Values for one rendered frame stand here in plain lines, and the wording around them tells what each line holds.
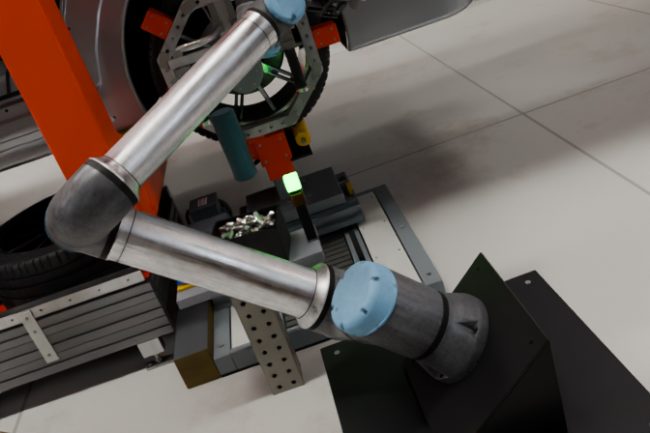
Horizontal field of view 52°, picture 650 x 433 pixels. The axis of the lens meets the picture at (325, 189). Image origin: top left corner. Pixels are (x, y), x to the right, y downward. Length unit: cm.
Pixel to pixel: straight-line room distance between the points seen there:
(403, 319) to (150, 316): 128
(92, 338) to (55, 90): 90
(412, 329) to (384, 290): 10
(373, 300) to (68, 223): 57
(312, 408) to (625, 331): 92
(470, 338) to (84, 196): 77
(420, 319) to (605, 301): 97
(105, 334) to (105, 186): 132
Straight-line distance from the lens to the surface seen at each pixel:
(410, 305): 131
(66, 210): 123
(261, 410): 214
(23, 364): 259
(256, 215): 190
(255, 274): 139
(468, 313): 139
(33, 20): 200
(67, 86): 203
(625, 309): 215
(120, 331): 245
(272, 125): 246
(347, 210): 265
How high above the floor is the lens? 137
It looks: 25 degrees down
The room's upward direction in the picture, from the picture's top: 19 degrees counter-clockwise
